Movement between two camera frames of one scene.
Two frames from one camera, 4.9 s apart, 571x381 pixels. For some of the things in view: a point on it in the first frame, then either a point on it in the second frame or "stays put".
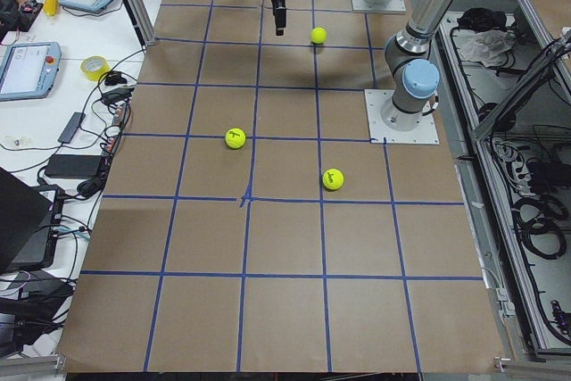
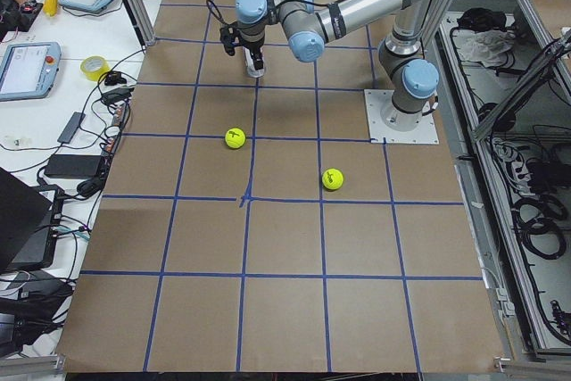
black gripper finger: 278,5 -> 257,56
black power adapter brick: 74,166 stays put
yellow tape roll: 95,67 stays put
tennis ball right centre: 333,178 stays put
